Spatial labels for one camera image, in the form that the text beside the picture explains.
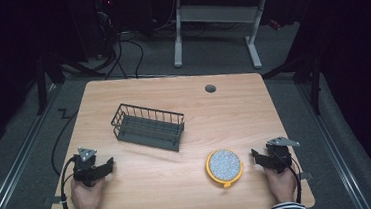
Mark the black cable on floor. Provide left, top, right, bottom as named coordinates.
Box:
left=47, top=107, right=85, bottom=178

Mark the person's left hand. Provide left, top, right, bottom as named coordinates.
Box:
left=69, top=176, right=109, bottom=209

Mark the person's right hand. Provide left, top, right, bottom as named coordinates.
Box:
left=264, top=163, right=300, bottom=206

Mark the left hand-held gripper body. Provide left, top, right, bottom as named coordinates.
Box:
left=71, top=145, right=109, bottom=189

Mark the black metal stand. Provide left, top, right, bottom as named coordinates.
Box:
left=260, top=50, right=326, bottom=120
left=32, top=47, right=108, bottom=116

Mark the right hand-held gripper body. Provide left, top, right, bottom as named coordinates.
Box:
left=263, top=135, right=303, bottom=175

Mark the bundle of black floor cables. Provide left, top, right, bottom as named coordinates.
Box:
left=83, top=7, right=147, bottom=83

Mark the white-legged desk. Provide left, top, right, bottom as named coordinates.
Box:
left=167, top=0, right=315, bottom=76

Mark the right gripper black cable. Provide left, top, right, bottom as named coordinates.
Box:
left=270, top=147, right=306, bottom=207

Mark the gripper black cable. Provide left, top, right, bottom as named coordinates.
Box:
left=56, top=154, right=82, bottom=209
left=270, top=147, right=306, bottom=207

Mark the round yellow-rimmed speckled scrubber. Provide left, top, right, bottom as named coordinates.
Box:
left=204, top=147, right=246, bottom=191

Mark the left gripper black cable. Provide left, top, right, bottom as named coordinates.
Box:
left=56, top=154, right=82, bottom=209

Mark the dark wire basket rack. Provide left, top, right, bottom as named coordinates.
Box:
left=108, top=98, right=188, bottom=157

